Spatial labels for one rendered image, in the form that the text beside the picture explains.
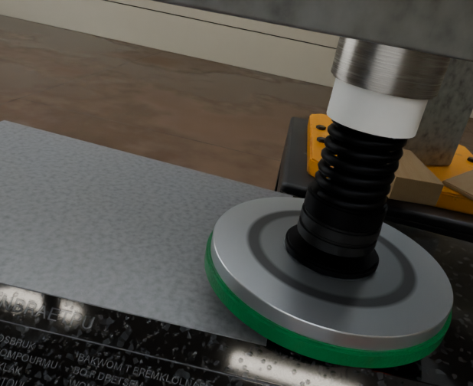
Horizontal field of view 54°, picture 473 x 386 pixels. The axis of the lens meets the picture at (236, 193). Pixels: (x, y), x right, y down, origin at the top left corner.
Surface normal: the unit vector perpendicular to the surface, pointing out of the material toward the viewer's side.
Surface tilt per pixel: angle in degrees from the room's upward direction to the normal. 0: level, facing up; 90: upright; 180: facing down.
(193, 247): 0
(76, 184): 0
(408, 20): 90
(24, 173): 0
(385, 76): 90
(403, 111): 90
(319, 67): 90
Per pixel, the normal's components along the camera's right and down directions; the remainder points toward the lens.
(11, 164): 0.18, -0.89
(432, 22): 0.33, 0.46
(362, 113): -0.51, 0.29
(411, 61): 0.05, 0.44
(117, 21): -0.20, 0.39
